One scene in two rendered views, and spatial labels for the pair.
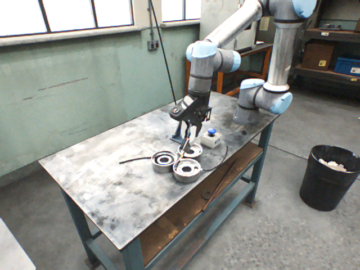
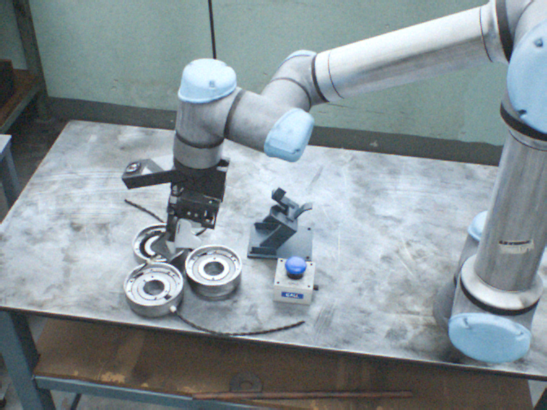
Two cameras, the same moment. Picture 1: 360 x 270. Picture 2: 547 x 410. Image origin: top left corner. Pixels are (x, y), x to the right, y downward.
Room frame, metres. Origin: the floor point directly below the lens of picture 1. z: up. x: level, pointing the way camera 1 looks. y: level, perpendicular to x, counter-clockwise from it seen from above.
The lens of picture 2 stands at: (0.36, -0.78, 1.72)
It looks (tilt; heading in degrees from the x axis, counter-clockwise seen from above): 41 degrees down; 53
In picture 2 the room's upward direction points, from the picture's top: 4 degrees clockwise
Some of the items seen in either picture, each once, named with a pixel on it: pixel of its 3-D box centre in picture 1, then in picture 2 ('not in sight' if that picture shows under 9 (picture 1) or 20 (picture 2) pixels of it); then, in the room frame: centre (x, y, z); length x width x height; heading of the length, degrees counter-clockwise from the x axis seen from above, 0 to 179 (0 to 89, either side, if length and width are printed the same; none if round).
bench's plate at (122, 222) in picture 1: (181, 133); (295, 231); (1.00, -0.01, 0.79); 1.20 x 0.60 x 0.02; 138
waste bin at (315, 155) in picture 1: (325, 179); not in sight; (1.27, -1.12, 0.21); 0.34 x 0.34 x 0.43
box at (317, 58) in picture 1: (319, 55); not in sight; (3.66, -2.20, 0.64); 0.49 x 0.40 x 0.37; 53
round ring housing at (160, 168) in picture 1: (164, 161); (160, 249); (0.72, 0.07, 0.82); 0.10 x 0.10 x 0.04
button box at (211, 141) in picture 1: (211, 138); (297, 281); (0.90, -0.15, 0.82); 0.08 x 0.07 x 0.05; 138
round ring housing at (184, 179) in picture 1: (187, 170); (154, 290); (0.66, -0.02, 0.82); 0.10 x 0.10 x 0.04
